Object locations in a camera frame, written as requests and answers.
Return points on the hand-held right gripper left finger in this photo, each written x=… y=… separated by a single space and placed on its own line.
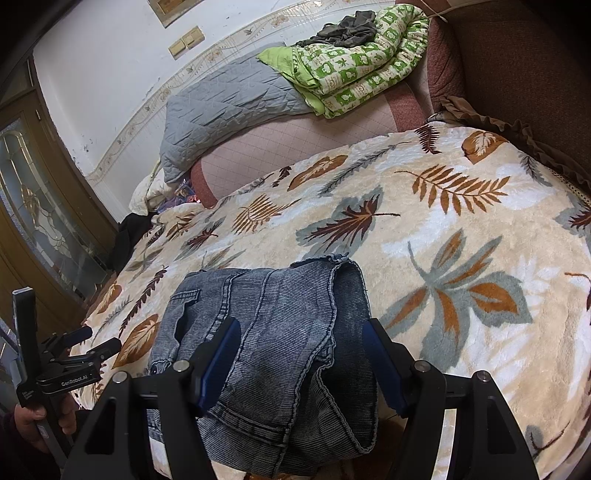
x=221 y=360

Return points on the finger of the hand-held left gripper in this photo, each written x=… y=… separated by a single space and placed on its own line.
x=69 y=339
x=99 y=350

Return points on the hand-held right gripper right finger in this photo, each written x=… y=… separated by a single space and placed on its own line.
x=383 y=364

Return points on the grey-blue denim pants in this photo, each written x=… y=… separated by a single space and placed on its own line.
x=286 y=323

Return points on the person's left forearm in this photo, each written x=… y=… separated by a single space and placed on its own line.
x=18 y=457

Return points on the person's left hand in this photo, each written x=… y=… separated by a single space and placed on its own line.
x=27 y=422

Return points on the black cloth heap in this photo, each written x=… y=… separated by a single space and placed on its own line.
x=131 y=240

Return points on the leaf print fleece blanket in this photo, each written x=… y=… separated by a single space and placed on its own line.
x=415 y=230

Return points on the white crumpled cloth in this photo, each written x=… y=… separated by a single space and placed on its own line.
x=147 y=194

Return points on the purple printed cloth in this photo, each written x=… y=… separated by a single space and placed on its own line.
x=188 y=191

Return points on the wooden door with glass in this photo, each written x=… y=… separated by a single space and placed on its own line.
x=27 y=138

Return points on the grey quilted pillow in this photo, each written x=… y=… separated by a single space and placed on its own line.
x=221 y=110

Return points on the green patterned quilt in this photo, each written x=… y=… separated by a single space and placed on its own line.
x=364 y=69

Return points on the brown and pink sofa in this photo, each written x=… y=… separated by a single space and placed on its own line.
x=508 y=60

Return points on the dark grey garment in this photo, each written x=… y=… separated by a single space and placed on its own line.
x=346 y=32

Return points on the gold wall switch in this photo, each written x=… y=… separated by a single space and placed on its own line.
x=193 y=37
x=178 y=49

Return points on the gold wall plaque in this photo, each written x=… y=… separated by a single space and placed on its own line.
x=184 y=11

